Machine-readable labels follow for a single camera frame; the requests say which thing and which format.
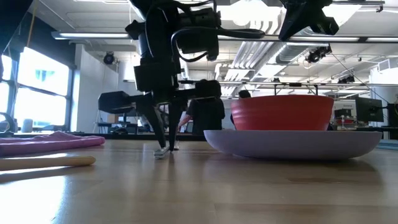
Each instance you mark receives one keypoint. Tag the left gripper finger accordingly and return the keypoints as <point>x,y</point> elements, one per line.
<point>155,124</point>
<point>173,124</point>

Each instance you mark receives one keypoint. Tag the silver metal cutlery piece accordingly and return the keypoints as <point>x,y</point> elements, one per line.
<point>161,152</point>

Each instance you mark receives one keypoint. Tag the red plastic bowl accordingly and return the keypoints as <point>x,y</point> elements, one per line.
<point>282,112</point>

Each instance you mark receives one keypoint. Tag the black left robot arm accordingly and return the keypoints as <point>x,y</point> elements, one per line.
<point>158,31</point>

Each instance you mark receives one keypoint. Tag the long ceiling light strip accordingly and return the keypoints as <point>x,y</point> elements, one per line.
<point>326,39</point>
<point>90,35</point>

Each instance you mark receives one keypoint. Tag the black office chair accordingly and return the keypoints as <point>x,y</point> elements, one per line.
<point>113,102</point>

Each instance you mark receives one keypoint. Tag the black ceiling spotlight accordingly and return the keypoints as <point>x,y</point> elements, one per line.
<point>109,58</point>

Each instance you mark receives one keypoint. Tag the pink folded cloth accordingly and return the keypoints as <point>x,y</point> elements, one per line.
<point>46,143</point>

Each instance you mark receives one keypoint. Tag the large bright window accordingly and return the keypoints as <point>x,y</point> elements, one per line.
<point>42,90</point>

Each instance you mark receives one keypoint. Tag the black computer monitor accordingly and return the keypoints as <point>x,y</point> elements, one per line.
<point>369,109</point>

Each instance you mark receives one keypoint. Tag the lavender plastic plate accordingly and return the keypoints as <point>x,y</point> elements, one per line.
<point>292,144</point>

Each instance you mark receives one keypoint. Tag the grey cylindrical container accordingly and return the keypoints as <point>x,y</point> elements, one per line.
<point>27,125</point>

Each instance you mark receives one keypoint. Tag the blue mat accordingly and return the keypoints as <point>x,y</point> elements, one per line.
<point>388,144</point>

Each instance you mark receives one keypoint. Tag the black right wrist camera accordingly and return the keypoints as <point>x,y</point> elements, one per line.
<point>325,25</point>

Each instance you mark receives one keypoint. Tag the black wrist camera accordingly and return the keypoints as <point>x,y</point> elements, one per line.
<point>325,25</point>
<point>199,31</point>

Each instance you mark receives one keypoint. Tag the black ceiling-mounted camera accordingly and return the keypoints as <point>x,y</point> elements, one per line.
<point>317,54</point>

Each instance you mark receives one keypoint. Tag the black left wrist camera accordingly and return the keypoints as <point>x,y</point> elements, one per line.
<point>199,31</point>

